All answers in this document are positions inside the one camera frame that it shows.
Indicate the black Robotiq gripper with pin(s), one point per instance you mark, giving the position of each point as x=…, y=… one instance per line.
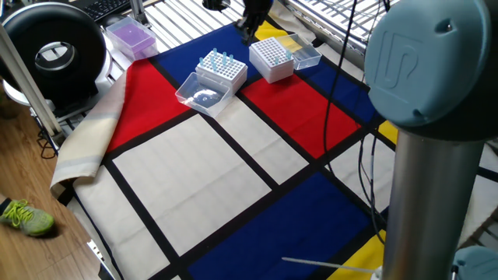
x=257, y=4

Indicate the white pipette tip holder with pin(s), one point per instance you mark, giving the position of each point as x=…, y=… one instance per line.
x=261, y=69
x=235, y=81

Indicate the clear plastic holder lid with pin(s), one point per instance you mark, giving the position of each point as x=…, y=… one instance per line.
x=309, y=58
x=202, y=97

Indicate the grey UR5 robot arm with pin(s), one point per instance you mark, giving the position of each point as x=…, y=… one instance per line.
x=432, y=175

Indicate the black round knob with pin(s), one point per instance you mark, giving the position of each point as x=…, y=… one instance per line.
x=216, y=4

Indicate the clear box purple insert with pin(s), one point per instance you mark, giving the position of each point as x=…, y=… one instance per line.
x=132, y=39

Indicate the black computer keyboard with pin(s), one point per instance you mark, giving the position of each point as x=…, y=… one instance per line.
x=105, y=7

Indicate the Mondrian pattern tablecloth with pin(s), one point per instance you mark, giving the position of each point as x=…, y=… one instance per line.
x=194, y=183

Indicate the grey green sneaker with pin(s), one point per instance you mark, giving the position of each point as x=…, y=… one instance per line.
x=31, y=219

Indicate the aluminium frame post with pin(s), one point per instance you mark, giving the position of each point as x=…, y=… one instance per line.
x=138, y=9
x=28, y=83

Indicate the white corner bracket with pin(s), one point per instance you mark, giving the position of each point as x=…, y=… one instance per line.
x=95, y=253

